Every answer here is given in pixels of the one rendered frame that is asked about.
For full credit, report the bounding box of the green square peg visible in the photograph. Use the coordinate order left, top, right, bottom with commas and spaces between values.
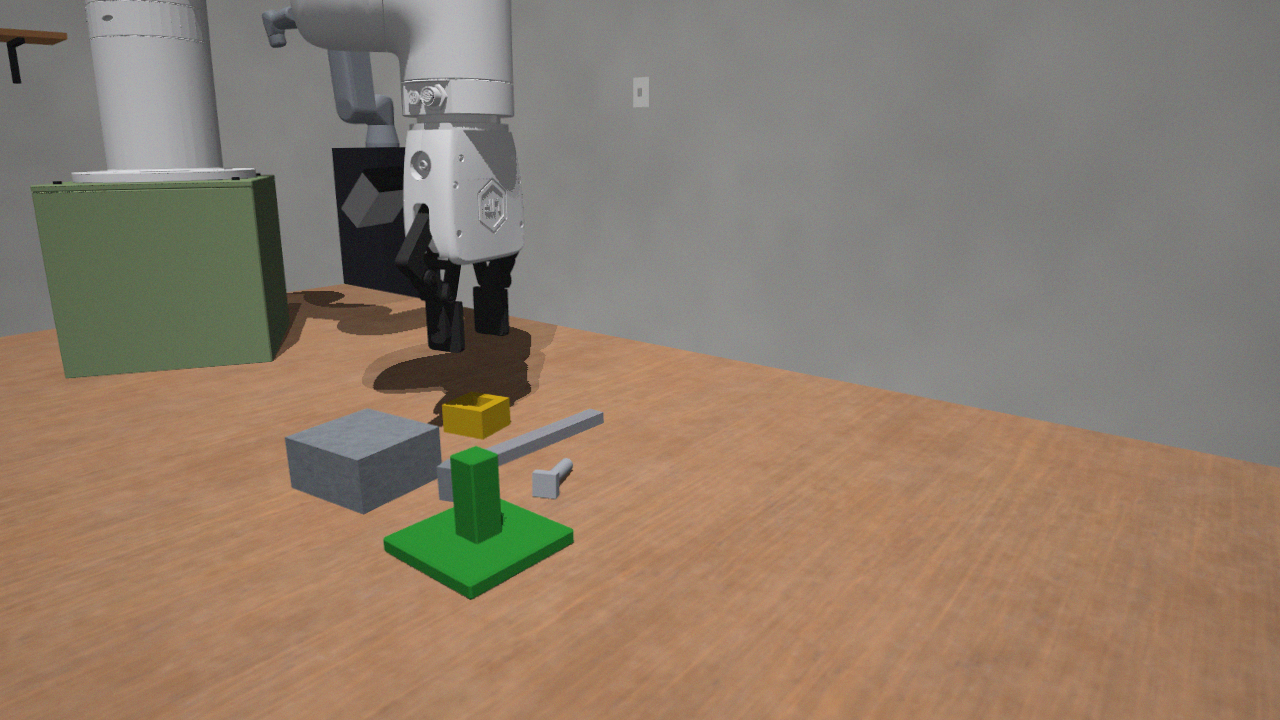
383, 446, 573, 600

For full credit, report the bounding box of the yellow square nut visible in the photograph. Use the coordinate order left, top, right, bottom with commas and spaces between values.
442, 392, 511, 439

